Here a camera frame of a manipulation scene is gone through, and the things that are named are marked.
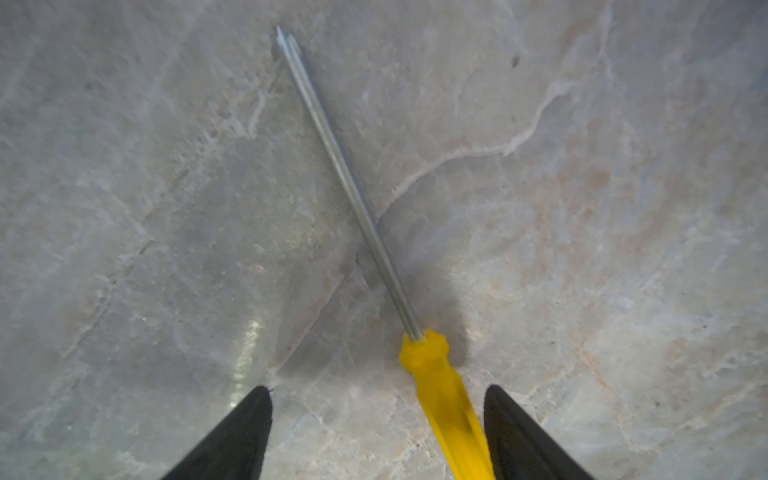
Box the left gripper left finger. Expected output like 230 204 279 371
162 386 273 480

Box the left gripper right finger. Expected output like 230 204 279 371
483 385 593 480

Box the yellow handled screwdriver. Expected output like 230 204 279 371
276 26 494 479

